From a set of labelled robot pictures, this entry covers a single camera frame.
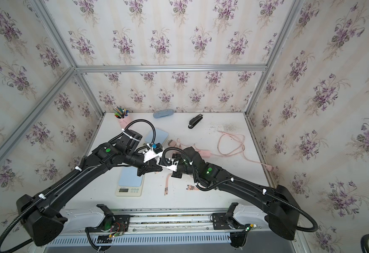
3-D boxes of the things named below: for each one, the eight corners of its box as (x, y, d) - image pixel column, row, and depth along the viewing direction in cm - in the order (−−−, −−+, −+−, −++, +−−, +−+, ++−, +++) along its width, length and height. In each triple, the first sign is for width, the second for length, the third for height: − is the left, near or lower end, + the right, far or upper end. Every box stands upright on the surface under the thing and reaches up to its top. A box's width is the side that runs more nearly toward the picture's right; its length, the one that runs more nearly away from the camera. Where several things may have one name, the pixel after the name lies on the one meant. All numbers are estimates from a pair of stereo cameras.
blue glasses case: (154, 119, 117) (153, 117, 116) (152, 113, 122) (152, 111, 120) (174, 114, 121) (174, 112, 119) (172, 109, 125) (172, 107, 123)
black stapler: (186, 126, 114) (186, 122, 111) (198, 116, 121) (199, 112, 118) (191, 129, 112) (191, 125, 109) (203, 118, 119) (203, 115, 116)
